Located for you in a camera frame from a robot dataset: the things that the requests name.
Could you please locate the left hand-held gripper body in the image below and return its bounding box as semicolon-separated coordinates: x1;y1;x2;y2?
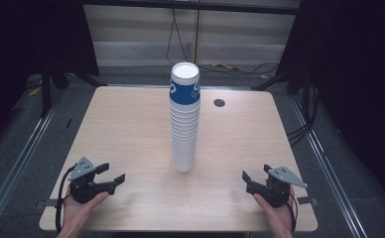
66;157;116;204

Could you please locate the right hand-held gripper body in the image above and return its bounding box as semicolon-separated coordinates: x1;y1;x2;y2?
245;165;309;209

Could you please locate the stack of blue white paper cups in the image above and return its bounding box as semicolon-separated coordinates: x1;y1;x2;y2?
169;61;201;173

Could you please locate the person's left hand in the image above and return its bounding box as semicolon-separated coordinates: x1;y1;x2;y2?
57;185;111;238

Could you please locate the person's right hand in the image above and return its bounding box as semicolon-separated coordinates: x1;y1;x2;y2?
252;185;297;238

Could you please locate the grey tape strip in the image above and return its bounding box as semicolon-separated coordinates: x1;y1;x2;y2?
34;198;60;209
296;195;319;206

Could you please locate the black metal stand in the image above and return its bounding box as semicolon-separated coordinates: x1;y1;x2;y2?
250;63;316;115
39;54;108;119

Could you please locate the yellow tape piece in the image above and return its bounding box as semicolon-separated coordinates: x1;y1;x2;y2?
27;85;43;98

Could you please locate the yellow scrap on floor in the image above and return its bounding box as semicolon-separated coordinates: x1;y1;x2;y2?
211;61;243;71

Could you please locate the black curtain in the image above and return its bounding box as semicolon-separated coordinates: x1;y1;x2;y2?
0;0;100;157
274;0;385;212

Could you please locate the black overhead beam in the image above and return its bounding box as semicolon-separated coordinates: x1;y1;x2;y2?
79;0;303;16

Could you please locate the left hand-held gripper black cable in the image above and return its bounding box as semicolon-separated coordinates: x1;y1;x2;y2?
55;164;78;234

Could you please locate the hand-held gripper black cable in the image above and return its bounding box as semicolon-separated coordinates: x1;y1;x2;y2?
55;164;78;234
284;186;300;233

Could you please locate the right hand-held gripper black cable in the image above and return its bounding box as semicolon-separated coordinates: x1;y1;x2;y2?
284;186;300;233

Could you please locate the black floor cable bundle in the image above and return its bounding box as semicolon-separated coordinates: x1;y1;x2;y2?
285;83;322;148

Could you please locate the metal floor rail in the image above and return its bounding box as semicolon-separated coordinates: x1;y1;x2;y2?
288;95;372;238
0;86;68;232

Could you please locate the black hanging wall cable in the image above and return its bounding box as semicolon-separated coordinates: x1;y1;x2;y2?
166;8;281;76

